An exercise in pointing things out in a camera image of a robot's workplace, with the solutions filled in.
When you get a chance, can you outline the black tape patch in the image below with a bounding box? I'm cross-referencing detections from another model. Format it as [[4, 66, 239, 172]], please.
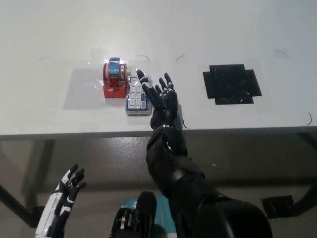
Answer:
[[202, 63, 263, 106]]

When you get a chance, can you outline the red tape dispenser with roll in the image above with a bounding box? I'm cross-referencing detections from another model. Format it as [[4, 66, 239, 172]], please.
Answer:
[[103, 57, 130, 99]]

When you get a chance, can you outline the black table floor bar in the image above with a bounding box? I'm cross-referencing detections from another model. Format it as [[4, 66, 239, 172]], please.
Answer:
[[292, 183, 317, 214], [0, 182, 34, 228]]

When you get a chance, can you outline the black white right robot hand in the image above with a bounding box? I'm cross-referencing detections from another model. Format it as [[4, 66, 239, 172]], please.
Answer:
[[136, 69, 180, 131]]

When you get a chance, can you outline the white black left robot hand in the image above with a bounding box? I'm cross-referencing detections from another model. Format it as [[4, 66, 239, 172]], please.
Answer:
[[34, 164, 87, 238]]

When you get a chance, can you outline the black table foot plate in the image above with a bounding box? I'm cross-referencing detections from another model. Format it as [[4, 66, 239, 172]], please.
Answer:
[[31, 206, 47, 228], [261, 195, 295, 219]]

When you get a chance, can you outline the clear plastic screw box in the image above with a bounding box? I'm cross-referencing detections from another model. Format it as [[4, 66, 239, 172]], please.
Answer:
[[124, 73, 153, 117]]

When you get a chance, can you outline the grey table leg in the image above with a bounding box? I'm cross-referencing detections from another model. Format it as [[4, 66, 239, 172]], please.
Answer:
[[21, 139, 56, 211]]

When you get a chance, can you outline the black teal robot torso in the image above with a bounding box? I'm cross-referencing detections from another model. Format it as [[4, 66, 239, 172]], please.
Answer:
[[110, 191, 179, 238]]

